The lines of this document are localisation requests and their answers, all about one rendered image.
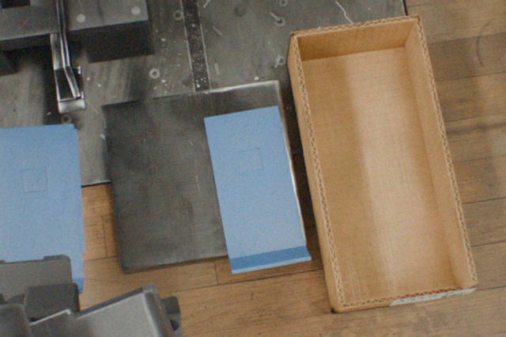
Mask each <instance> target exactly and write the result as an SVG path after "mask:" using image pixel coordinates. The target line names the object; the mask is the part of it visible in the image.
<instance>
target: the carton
mask: <svg viewBox="0 0 506 337"><path fill-rule="evenodd" d="M287 63H288V68H289V76H290V81H291V86H292V91H293V99H294V104H295V109H296V117H297V123H298V127H299V132H300V140H301V145H302V150H303V155H304V163H305V168H306V173H307V178H308V186H309V191H310V196H311V201H312V209H313V214H314V219H315V227H316V228H317V233H318V237H319V245H320V250H321V255H322V259H323V269H324V273H325V278H326V282H327V291H328V296H329V301H330V309H331V313H332V314H336V313H341V312H352V311H357V310H362V309H371V308H378V307H383V306H388V305H389V306H392V305H400V304H407V303H412V302H417V301H427V300H433V299H438V298H443V297H453V296H458V295H464V294H469V293H471V292H473V291H474V290H476V289H477V288H474V289H470V288H471V287H472V286H474V285H476V284H477V282H478V280H477V275H476V272H475V268H474V261H473V257H472V254H471V249H470V242H469V238H468V235H467V231H466V224H465V219H464V215H463V212H462V208H461V205H460V201H459V194H458V189H457V185H456V182H455V175H454V171H453V167H452V163H451V155H450V152H449V148H448V144H447V137H446V134H445V129H444V122H443V118H442V115H441V110H440V104H439V100H438V96H437V91H436V85H435V81H433V78H434V77H433V76H432V70H431V66H430V61H429V55H428V51H427V47H426V43H425V37H424V32H423V28H422V24H421V17H420V14H417V15H411V16H405V17H394V18H388V19H383V20H377V21H366V22H360V23H354V24H348V25H337V26H331V28H321V29H315V30H307V31H302V32H291V33H290V40H289V51H288V58H287Z"/></svg>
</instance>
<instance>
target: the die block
mask: <svg viewBox="0 0 506 337"><path fill-rule="evenodd" d="M2 3H3V9H8V8H9V0H2ZM146 6H147V12H148V18H149V23H148V24H146V25H135V26H129V27H122V28H112V29H111V30H106V31H100V32H88V33H82V34H77V35H71V36H69V38H70V42H73V41H79V40H80V41H81V44H82V47H83V48H84V51H85V54H86V57H87V59H88V62H89V64H91V63H98V62H109V61H115V60H120V59H126V58H132V57H138V56H143V55H154V54H156V50H154V44H153V34H152V28H151V21H150V15H149V4H148V0H146ZM50 44H51V38H48V39H42V40H30V41H25V42H19V43H12V44H2V45H0V76H6V75H12V74H16V73H17V69H16V61H15V53H14V50H15V49H22V48H27V47H38V46H44V45H50Z"/></svg>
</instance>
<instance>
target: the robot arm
mask: <svg viewBox="0 0 506 337"><path fill-rule="evenodd" d="M0 337H182V327H181V314H180V309H179V303H178V300H177V297H174V296H171V297H166V298H164V299H163V298H160V295H159V293H158V290H157V288H156V286H155V285H154V284H153V283H152V282H151V283H149V284H146V285H144V286H141V287H138V288H137V289H134V290H131V291H130V292H129V293H125V294H122V295H119V296H118V297H114V298H112V299H110V300H107V301H104V302H101V303H99V304H97V305H93V306H91V307H88V308H86V309H82V310H80V301H79V293H78V284H77V283H75V281H73V277H72V268H71V259H70V257H69V256H68V255H66V254H59V255H51V256H44V258H43V259H38V260H27V261H18V262H8V263H7V262H6V261H5V260H0Z"/></svg>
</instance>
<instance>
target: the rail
mask: <svg viewBox="0 0 506 337"><path fill-rule="evenodd" d="M55 2H56V9H57V17H58V23H59V37H60V44H61V51H62V64H63V67H68V66H71V65H72V67H71V68H74V65H73V57H72V51H71V44H70V38H69V39H68V37H69V35H68V36H67V35H66V34H67V33H66V23H65V17H64V9H63V2H62V0H55ZM68 40H69V42H68ZM69 45H70V48H69ZM70 60H71V61H70Z"/></svg>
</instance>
